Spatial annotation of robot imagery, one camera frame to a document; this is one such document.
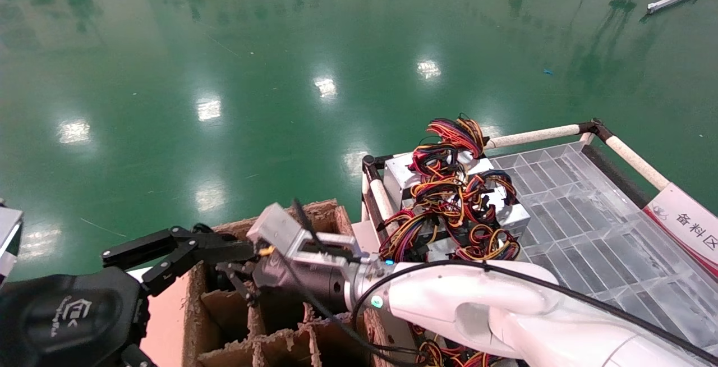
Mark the brown cardboard divider box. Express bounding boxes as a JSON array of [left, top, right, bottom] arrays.
[[182, 199, 393, 367]]

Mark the clear plastic compartment tray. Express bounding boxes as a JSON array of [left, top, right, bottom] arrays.
[[491, 141, 718, 351]]

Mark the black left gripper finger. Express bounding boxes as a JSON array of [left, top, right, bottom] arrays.
[[215, 262, 251, 288]]

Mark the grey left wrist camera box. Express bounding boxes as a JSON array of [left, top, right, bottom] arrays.
[[0, 205, 24, 285]]

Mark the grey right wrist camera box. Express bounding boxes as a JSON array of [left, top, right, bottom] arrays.
[[247, 203, 364, 269]]

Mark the power supply with black cables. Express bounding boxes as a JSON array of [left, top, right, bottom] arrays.
[[474, 169, 531, 234]]

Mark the white sign with red stripe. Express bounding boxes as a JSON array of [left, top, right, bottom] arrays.
[[644, 183, 718, 278]]

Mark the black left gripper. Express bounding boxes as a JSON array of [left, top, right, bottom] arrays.
[[0, 224, 256, 367]]

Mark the black foam edge strip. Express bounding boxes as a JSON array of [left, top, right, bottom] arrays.
[[581, 145, 646, 210]]

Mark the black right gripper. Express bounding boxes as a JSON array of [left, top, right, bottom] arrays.
[[236, 250, 349, 314]]

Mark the white pipe cart frame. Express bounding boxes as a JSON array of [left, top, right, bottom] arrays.
[[362, 119, 671, 244]]

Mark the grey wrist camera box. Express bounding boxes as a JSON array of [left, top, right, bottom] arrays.
[[0, 205, 24, 285], [247, 203, 364, 269]]

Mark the thin black camera cable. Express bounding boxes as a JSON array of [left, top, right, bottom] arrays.
[[283, 199, 428, 366]]

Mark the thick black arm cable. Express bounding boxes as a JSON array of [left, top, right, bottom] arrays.
[[352, 259, 718, 365]]

